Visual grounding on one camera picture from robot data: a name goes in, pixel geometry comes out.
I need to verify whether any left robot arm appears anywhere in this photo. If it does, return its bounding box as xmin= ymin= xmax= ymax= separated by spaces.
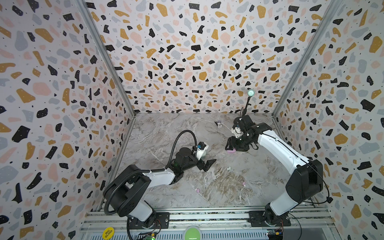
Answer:
xmin=103 ymin=143 xmax=217 ymax=228

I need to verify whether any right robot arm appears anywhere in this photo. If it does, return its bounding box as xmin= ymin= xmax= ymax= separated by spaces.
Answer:
xmin=225 ymin=115 xmax=324 ymax=226

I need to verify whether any small black purple figurine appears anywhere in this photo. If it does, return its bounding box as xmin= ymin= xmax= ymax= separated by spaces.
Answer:
xmin=215 ymin=121 xmax=223 ymax=129

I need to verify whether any black microphone stand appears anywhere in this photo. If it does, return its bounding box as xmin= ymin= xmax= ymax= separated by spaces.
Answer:
xmin=240 ymin=90 xmax=255 ymax=117

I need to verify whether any green round button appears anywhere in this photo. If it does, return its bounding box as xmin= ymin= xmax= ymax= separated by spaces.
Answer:
xmin=183 ymin=226 xmax=203 ymax=240

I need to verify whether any yellow round sticker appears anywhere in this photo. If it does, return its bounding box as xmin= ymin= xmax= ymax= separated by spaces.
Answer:
xmin=102 ymin=227 xmax=115 ymax=240

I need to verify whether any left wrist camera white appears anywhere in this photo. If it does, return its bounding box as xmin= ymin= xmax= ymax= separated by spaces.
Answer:
xmin=193 ymin=142 xmax=209 ymax=160

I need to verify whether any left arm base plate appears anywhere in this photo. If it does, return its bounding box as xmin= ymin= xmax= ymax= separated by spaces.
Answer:
xmin=127 ymin=212 xmax=170 ymax=230

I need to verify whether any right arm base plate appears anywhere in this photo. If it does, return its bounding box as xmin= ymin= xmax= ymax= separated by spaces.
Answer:
xmin=247 ymin=211 xmax=292 ymax=227

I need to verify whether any black corrugated cable hose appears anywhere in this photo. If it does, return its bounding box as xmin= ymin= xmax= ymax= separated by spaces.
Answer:
xmin=103 ymin=129 xmax=199 ymax=215

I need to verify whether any aluminium front rail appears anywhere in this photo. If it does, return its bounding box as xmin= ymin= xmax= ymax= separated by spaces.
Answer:
xmin=80 ymin=205 xmax=336 ymax=233

